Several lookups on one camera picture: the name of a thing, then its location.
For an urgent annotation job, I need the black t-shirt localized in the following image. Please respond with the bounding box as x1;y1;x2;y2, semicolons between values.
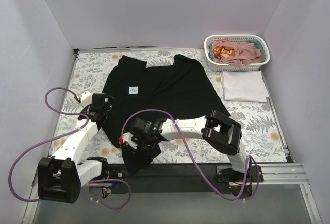
101;54;232;176

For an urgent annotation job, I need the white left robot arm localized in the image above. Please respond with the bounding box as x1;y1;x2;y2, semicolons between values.
38;91;114;203

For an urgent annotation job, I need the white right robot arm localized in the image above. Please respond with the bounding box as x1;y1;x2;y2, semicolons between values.
122;110;252;182

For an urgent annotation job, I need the floral patterned table mat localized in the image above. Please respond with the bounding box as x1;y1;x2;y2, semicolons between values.
49;49;287;164

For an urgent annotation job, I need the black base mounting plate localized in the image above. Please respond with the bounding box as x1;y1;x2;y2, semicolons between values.
79;162;266;195

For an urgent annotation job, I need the folded white t-shirt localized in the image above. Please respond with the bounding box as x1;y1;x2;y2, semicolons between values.
221;71;269;103

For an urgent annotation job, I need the white plastic laundry basket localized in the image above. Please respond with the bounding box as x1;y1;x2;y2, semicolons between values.
204;35;270;71

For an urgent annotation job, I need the pink t-shirt with print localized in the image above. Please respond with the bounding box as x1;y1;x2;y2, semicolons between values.
210;39;261;68

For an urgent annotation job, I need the blue garment in basket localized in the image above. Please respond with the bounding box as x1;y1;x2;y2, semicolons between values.
246;39;265;63

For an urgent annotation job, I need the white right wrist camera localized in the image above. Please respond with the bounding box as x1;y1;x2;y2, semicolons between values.
119;132;138;149

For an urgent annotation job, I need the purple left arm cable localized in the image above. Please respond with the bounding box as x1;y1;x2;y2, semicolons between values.
8;87;131;210

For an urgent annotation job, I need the aluminium frame rail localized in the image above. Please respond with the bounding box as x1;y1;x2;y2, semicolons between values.
23;163;321;223

